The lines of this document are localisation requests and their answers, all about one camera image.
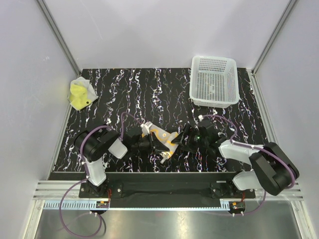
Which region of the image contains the right connector block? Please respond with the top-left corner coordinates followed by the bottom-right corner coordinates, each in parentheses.
top-left (230, 201), bottom-right (246, 211)

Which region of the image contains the connector block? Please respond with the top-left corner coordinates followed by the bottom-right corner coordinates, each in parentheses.
top-left (96, 201), bottom-right (110, 210)
top-left (230, 201), bottom-right (246, 211)

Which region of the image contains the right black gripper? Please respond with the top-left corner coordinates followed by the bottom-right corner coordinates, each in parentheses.
top-left (171, 124), bottom-right (208, 154)

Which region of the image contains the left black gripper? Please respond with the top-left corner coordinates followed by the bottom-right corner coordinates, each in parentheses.
top-left (131, 131), bottom-right (169, 155)

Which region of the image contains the white perforated plastic basket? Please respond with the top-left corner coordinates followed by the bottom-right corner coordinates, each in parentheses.
top-left (189, 56), bottom-right (239, 109)

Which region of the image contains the aluminium cross rail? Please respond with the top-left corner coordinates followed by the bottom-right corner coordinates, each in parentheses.
top-left (33, 180), bottom-right (304, 201)

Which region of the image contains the right aluminium frame post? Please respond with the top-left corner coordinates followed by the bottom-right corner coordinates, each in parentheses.
top-left (251, 0), bottom-right (299, 75)

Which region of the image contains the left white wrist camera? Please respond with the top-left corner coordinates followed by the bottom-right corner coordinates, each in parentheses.
top-left (140, 121), bottom-right (153, 137)

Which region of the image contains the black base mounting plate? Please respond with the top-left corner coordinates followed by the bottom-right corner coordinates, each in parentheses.
top-left (79, 172), bottom-right (255, 205)

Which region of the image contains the orange towel with grey pattern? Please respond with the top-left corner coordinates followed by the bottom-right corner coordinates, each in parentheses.
top-left (150, 124), bottom-right (179, 164)

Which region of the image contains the yellow and grey towel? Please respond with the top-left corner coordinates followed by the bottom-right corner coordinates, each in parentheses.
top-left (68, 77), bottom-right (98, 111)

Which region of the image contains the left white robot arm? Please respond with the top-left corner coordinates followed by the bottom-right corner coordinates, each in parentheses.
top-left (73, 122), bottom-right (178, 197)

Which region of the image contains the left aluminium frame post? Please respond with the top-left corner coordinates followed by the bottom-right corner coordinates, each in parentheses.
top-left (35, 0), bottom-right (82, 76)

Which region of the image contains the white slotted cable duct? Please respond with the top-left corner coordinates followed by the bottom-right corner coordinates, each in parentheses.
top-left (44, 199), bottom-right (230, 211)

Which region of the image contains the aluminium frame post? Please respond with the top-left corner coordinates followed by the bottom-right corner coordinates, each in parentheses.
top-left (251, 0), bottom-right (299, 75)
top-left (35, 0), bottom-right (82, 76)

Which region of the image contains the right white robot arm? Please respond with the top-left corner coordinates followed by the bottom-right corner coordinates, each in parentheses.
top-left (172, 119), bottom-right (300, 198)

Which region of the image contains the left connector block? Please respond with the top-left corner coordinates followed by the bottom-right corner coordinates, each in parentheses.
top-left (96, 201), bottom-right (110, 210)

